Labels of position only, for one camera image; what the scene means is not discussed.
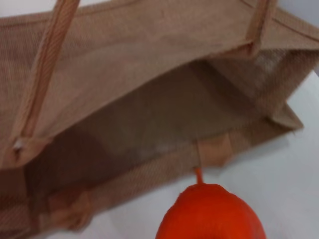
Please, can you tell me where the brown jute handbag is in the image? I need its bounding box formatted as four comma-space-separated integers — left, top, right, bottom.
0, 0, 319, 235

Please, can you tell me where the orange fruit with stem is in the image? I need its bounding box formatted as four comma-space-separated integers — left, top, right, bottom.
156, 168, 266, 239

